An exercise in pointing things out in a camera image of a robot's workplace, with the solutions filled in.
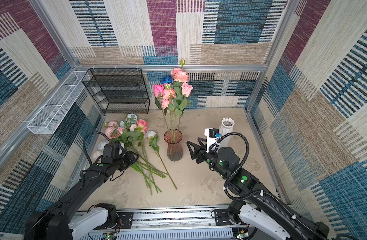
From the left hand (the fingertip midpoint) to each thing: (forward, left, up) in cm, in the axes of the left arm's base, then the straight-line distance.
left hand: (137, 154), depth 84 cm
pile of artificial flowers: (+19, +9, -7) cm, 22 cm away
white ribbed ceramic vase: (+8, -48, +12) cm, 51 cm away
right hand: (-6, -30, +19) cm, 36 cm away
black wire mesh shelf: (+47, +21, +7) cm, 52 cm away
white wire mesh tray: (+7, +38, +22) cm, 44 cm away
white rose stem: (+12, -7, -9) cm, 16 cm away
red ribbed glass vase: (+7, -20, -10) cm, 23 cm away
